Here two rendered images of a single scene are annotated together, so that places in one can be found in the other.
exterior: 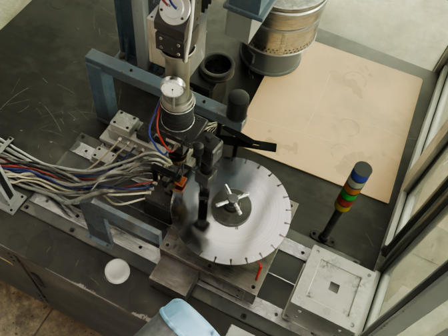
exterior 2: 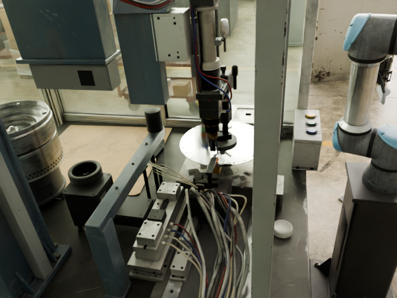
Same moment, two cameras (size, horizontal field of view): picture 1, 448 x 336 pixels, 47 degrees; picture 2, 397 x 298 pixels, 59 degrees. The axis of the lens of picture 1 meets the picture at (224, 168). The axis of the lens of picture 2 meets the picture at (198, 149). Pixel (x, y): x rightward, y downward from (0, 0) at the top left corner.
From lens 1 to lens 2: 1.47 m
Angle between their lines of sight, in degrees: 65
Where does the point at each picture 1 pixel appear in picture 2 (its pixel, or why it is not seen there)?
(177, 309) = (358, 19)
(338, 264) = (234, 114)
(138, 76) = (123, 182)
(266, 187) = (199, 132)
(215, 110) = (153, 138)
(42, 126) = not seen: outside the picture
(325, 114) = (104, 156)
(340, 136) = (123, 148)
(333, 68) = not seen: hidden behind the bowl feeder
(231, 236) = (244, 137)
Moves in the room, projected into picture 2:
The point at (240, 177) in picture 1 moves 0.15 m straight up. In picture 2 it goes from (197, 142) to (194, 106)
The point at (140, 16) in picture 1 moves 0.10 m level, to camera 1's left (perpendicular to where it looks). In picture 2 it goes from (23, 212) to (10, 239)
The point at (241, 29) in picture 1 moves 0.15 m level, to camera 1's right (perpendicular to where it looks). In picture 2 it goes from (115, 73) to (119, 59)
